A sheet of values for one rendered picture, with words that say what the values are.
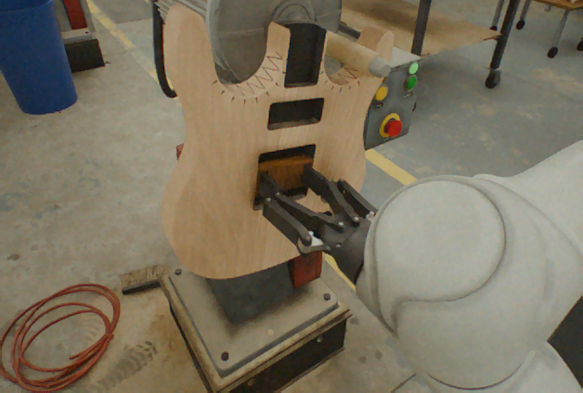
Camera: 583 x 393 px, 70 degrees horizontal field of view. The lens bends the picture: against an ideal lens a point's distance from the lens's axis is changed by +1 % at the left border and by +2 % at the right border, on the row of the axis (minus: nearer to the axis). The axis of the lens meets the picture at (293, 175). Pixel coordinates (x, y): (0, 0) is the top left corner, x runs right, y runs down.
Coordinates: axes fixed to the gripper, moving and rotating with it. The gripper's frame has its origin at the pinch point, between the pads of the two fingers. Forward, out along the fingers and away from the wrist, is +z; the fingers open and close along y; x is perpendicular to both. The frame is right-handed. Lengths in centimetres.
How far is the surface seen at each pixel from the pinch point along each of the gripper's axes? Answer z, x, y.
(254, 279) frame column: 34, -62, 21
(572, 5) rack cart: 138, 6, 382
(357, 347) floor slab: 18, -100, 60
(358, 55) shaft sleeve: -1.2, 18.5, 8.0
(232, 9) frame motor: 18.6, 19.8, -1.0
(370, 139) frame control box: 16.8, -7.3, 35.5
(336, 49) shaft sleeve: 3.3, 18.1, 7.8
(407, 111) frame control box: 16.8, -1.5, 45.7
